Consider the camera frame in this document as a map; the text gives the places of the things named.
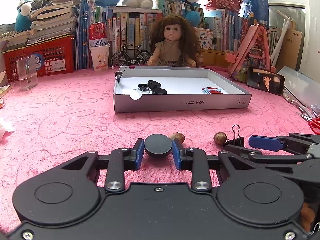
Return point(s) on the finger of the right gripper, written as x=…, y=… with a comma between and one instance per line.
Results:
x=240, y=151
x=266, y=143

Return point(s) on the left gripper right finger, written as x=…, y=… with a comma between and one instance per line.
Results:
x=194, y=160

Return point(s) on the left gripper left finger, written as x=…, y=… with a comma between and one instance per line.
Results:
x=121, y=160

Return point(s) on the large black binder clip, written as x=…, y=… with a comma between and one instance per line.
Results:
x=238, y=140

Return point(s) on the black round lid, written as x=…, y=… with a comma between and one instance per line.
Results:
x=159, y=91
x=157, y=145

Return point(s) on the brown nut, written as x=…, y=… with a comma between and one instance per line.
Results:
x=177, y=136
x=220, y=138

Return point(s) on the red scissors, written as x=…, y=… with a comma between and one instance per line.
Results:
x=313, y=123

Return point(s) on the smartphone playing video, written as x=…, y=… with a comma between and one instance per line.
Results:
x=266, y=81

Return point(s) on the pink bunny table cloth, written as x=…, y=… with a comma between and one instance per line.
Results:
x=66, y=115

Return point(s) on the grey cardboard box tray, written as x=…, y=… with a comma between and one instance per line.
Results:
x=187, y=89

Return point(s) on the black lid in tray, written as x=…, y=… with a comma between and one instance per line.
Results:
x=153, y=84

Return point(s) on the small black binder clip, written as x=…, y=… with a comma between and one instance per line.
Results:
x=118, y=72

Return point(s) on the pink triangular toy house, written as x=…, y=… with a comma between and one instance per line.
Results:
x=253, y=52

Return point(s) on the miniature black bicycle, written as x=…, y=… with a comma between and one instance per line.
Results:
x=128, y=57

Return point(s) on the white paper cup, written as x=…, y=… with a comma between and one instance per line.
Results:
x=100, y=56

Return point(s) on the brown-haired doll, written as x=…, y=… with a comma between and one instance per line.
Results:
x=174, y=43

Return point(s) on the colourful stationery box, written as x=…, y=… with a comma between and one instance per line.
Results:
x=205, y=37

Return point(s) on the red plastic crate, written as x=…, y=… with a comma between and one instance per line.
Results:
x=53, y=57

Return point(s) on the clear acrylic block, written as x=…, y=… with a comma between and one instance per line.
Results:
x=27, y=72

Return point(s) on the red beer can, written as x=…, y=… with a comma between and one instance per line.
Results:
x=98, y=35

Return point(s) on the blue cardboard package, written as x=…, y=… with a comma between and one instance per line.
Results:
x=257, y=11

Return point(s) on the red plastic basket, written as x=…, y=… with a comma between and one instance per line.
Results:
x=231, y=5

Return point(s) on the stack of grey books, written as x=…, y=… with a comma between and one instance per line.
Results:
x=52, y=18

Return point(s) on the blue white plush penguin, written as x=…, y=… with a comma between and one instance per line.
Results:
x=23, y=23

